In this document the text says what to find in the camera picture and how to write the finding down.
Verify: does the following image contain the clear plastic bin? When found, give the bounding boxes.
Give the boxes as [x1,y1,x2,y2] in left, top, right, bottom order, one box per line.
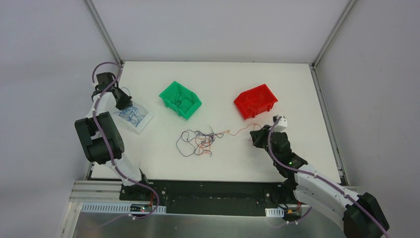
[112,102,154,134]

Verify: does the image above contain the orange wire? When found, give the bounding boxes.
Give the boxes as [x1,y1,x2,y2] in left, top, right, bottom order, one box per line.
[246,92,271,111]
[195,123,263,157]

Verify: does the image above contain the red plastic bin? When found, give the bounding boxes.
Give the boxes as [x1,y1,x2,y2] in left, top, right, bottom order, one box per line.
[234,84,278,120]

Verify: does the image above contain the green plastic bin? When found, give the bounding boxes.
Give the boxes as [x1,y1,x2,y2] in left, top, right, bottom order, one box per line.
[159,81,202,120]

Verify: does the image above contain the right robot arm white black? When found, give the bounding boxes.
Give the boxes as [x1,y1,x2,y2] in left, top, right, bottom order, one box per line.
[250,125,390,238]

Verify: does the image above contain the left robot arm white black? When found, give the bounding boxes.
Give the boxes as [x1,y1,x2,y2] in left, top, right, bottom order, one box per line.
[74,72,151,201]

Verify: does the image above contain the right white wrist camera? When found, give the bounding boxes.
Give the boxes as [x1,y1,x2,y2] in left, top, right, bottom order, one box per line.
[272,115,288,132]

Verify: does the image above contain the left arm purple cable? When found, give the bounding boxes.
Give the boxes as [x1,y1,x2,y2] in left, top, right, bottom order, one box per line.
[91,61,160,220]

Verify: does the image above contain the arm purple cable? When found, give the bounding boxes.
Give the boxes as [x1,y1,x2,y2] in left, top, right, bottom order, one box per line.
[266,116,389,238]
[91,61,160,220]

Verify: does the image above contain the right slotted cable duct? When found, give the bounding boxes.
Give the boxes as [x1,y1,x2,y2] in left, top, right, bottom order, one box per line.
[265,207,284,218]

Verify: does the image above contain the slotted cable duct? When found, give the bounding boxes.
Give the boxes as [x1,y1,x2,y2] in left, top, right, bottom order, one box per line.
[81,202,155,215]
[265,207,284,218]

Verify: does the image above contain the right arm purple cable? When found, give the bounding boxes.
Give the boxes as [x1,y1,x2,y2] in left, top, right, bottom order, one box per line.
[266,116,389,238]

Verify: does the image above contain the left slotted cable duct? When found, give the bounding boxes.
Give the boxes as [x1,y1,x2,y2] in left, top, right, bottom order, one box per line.
[81,202,155,215]

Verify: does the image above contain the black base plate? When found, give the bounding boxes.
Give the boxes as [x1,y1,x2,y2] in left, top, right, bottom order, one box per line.
[119,180,298,217]

